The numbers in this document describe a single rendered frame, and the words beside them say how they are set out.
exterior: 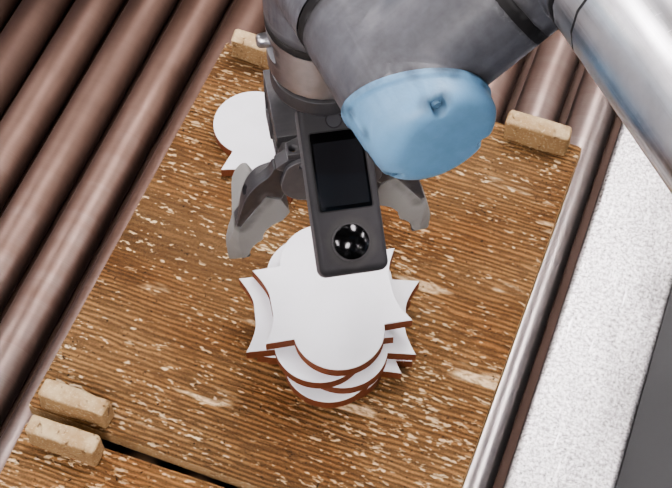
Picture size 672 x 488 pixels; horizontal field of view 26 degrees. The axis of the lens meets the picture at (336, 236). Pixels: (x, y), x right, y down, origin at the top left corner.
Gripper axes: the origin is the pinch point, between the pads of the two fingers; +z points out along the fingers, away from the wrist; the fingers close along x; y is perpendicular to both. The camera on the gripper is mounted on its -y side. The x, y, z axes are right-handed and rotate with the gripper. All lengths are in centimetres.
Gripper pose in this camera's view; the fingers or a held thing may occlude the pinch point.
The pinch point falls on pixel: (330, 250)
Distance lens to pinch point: 111.2
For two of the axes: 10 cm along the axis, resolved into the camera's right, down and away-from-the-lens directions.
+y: -1.8, -8.3, 5.3
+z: 0.0, 5.4, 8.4
